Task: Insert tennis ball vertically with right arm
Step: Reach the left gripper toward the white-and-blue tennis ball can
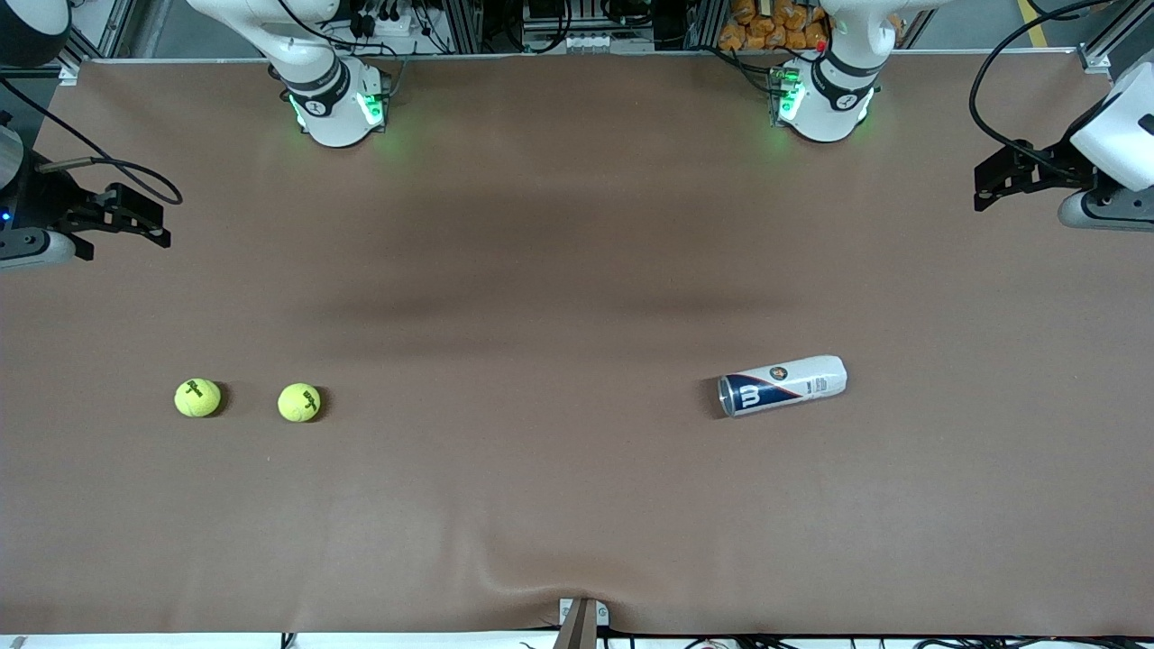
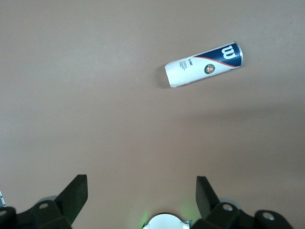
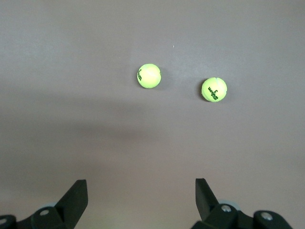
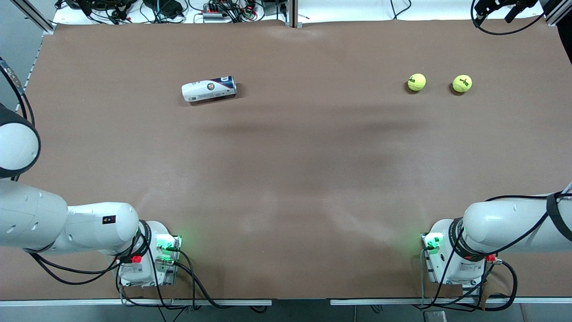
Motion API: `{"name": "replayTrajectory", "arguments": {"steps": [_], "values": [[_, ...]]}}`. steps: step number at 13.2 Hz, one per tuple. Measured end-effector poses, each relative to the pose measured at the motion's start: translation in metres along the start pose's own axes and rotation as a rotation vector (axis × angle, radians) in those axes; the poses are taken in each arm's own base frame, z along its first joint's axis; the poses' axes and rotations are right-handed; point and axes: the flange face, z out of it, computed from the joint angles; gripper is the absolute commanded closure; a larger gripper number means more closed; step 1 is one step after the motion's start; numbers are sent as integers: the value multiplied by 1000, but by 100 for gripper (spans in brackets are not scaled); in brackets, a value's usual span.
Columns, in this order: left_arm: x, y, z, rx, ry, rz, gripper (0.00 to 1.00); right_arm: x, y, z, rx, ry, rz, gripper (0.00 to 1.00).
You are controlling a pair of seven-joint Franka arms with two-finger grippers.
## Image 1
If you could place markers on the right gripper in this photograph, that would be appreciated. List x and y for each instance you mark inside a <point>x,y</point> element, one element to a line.
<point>43,200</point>

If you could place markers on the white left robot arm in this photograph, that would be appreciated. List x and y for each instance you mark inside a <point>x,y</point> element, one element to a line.
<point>834,108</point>

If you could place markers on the brown table cover mat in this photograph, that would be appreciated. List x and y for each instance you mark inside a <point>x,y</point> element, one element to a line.
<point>577,270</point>

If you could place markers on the aluminium corner frame profile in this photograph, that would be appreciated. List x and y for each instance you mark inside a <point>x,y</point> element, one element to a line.
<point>68,72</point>
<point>1094,59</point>

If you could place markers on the white power strip with plugs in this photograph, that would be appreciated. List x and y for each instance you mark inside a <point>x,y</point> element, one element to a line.
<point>383,27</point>

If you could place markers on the yellow Wilson tennis ball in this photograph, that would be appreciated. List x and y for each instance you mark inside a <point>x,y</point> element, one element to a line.
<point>197,397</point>
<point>299,402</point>

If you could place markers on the aluminium frame rail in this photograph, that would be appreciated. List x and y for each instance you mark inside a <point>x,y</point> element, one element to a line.
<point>582,622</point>

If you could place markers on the orange packaged goods pile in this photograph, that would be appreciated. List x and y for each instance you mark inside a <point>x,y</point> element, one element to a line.
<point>766,31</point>

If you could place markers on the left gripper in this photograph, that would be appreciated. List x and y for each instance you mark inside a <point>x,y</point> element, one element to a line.
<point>1057,170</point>

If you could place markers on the white terminal block row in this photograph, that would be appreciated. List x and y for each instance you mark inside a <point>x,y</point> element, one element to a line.
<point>586,41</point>

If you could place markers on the white blue tennis ball can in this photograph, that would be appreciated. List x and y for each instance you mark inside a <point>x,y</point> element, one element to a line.
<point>793,383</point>

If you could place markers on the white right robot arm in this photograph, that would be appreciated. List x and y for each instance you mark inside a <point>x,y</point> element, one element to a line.
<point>329,108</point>

